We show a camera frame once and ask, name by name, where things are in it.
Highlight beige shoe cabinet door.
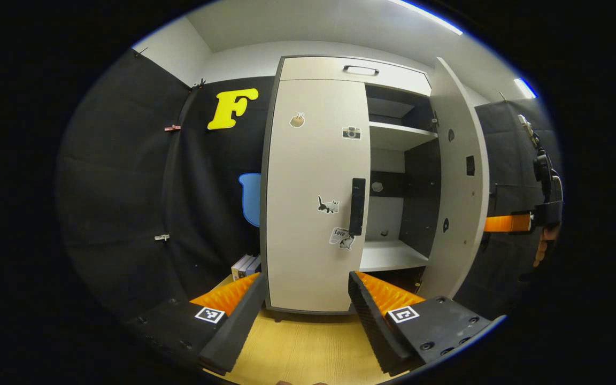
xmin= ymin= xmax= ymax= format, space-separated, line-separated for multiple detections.
xmin=418 ymin=56 xmax=491 ymax=301
xmin=264 ymin=79 xmax=372 ymax=314

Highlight white cabinet shelf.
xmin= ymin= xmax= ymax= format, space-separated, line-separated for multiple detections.
xmin=359 ymin=239 xmax=430 ymax=273
xmin=368 ymin=121 xmax=439 ymax=152

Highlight beige cabinet drawer front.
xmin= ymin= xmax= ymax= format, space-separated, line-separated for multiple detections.
xmin=278 ymin=57 xmax=433 ymax=97

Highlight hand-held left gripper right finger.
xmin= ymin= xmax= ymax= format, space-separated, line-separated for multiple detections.
xmin=348 ymin=271 xmax=496 ymax=376

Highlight black door handle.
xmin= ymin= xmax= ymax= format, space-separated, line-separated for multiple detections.
xmin=349 ymin=178 xmax=366 ymax=237

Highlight ceiling light strip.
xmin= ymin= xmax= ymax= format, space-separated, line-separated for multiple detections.
xmin=513 ymin=78 xmax=537 ymax=99

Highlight double-door shoe cabinet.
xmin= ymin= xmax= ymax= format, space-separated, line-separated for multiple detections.
xmin=259 ymin=53 xmax=442 ymax=321

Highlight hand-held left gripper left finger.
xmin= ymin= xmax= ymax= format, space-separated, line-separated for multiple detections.
xmin=125 ymin=272 xmax=268 ymax=376

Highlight white books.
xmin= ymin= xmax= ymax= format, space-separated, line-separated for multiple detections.
xmin=231 ymin=254 xmax=262 ymax=281

